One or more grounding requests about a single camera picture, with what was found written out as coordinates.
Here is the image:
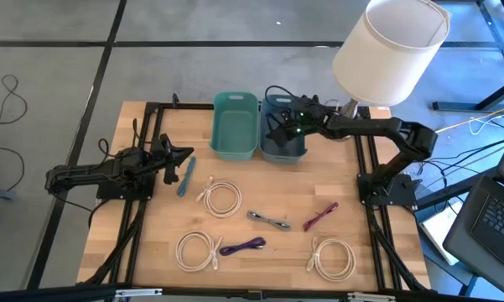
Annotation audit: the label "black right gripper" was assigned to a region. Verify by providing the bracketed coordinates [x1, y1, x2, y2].
[265, 95, 332, 148]

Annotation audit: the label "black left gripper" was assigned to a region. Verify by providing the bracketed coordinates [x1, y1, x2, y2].
[149, 133, 195, 186]

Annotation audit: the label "teal cable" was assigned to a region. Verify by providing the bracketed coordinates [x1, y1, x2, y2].
[176, 156, 197, 198]

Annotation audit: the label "white ethernet cable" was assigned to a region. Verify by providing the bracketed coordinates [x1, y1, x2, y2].
[174, 230, 223, 273]
[195, 175, 243, 219]
[305, 237, 357, 283]

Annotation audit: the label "grey cable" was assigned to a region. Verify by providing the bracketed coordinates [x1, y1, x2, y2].
[246, 210, 292, 232]

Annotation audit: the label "red cable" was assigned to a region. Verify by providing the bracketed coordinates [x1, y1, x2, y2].
[302, 201, 340, 232]

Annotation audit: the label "blue plastic bin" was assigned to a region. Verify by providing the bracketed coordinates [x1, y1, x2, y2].
[257, 94, 308, 164]

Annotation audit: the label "green plastic bin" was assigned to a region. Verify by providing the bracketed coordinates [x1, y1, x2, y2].
[209, 91, 260, 162]

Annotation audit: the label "silver lamp base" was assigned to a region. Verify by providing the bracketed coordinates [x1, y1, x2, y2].
[339, 99, 361, 121]

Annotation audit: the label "white lamp shade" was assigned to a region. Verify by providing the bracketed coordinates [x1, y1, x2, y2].
[331, 0, 452, 107]

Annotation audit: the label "white flat box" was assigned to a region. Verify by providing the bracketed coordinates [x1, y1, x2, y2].
[418, 200, 463, 266]

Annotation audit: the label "black metal stand legs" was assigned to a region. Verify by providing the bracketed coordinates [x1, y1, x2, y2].
[431, 0, 504, 112]

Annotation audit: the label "black laptop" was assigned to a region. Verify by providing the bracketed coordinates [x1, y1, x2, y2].
[442, 125, 504, 299]

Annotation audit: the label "purple bundled cable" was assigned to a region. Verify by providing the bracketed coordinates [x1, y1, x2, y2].
[219, 237, 267, 257]

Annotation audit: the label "black aluminium table frame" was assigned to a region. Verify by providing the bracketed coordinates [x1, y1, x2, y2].
[82, 102, 431, 299]

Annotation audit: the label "black floor cable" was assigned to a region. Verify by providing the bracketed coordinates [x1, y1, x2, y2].
[0, 74, 29, 129]
[0, 145, 26, 195]

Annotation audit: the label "yellow floor cable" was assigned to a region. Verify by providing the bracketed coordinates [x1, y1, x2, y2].
[434, 103, 504, 135]

